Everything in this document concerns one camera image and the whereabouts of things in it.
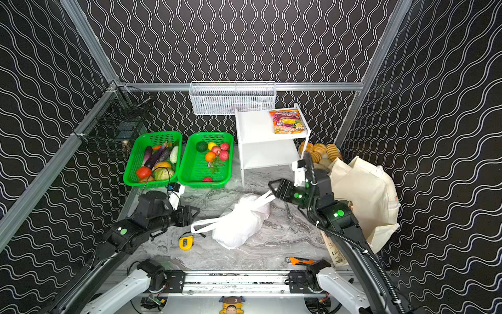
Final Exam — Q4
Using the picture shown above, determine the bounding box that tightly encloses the white plastic grocery bag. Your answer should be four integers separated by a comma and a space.
190, 190, 276, 250

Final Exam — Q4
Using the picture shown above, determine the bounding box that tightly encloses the cream canvas tote bag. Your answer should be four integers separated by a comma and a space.
315, 156, 401, 253

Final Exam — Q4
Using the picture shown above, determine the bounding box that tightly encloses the red apple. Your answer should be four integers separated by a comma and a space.
219, 150, 230, 161

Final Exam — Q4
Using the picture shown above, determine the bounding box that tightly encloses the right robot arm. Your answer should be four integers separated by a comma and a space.
268, 170, 425, 313

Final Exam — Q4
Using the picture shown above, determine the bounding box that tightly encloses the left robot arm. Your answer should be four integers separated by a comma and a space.
39, 190, 200, 313

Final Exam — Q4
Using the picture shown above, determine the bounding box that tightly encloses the yellow tape measure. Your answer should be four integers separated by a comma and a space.
179, 232, 206, 251

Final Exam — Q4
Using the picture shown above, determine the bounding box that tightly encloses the red tomato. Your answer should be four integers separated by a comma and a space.
136, 166, 152, 180

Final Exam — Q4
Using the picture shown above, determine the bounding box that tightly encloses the white bread tray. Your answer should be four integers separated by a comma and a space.
298, 142, 343, 169

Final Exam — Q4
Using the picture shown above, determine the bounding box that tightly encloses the left green basket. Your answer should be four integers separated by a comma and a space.
123, 131, 182, 188

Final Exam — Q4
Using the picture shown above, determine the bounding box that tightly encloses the green basket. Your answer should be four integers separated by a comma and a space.
123, 131, 182, 188
178, 132, 234, 189

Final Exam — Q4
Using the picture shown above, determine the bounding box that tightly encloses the white two-tier shelf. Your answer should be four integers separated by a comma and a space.
235, 103, 311, 186

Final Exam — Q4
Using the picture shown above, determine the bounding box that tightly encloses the purple eggplant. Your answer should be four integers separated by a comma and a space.
142, 146, 153, 166

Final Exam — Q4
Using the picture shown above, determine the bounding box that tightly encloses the right green basket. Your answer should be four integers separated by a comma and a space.
178, 132, 234, 189

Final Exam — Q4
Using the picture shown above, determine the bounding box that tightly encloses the orange fruit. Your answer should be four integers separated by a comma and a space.
205, 152, 217, 163

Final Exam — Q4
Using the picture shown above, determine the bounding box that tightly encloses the orange utility knife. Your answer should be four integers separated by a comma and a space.
284, 256, 315, 266

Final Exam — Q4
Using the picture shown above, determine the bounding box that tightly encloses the orange snack bag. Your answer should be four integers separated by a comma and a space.
269, 109, 305, 134

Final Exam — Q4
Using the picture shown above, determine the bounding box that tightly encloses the cartoon figure toy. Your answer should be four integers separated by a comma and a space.
219, 296, 246, 314

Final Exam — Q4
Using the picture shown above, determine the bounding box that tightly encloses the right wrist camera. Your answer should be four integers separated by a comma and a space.
291, 160, 307, 187

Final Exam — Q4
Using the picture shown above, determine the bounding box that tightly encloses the metal base rail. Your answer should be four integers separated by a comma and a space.
154, 270, 325, 298

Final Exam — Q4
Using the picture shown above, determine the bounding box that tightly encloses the black wire basket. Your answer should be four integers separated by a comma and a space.
77, 86, 154, 159

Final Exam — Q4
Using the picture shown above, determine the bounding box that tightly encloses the white wire basket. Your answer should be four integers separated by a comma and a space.
189, 81, 277, 115

